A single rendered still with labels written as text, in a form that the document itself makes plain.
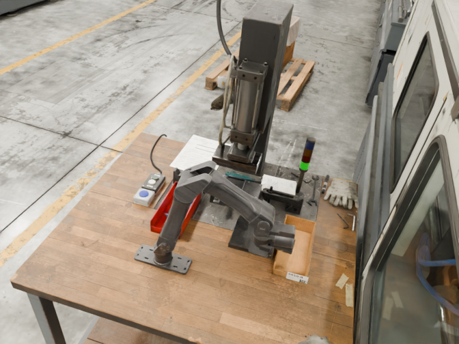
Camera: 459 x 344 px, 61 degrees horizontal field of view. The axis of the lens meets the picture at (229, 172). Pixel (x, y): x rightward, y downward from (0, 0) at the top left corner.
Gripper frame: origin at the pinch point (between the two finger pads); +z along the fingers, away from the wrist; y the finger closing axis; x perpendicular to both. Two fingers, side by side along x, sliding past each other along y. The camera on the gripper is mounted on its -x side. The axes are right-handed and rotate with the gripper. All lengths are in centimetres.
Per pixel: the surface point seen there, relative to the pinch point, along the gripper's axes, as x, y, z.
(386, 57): -61, 267, 187
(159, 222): 40.8, -1.3, 8.9
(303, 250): -15.6, 5.7, 11.1
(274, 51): 13, 56, -35
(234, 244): 9.8, -0.8, 6.5
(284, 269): -10.3, -4.2, 5.7
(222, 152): 25.0, 31.0, -0.6
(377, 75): -58, 258, 205
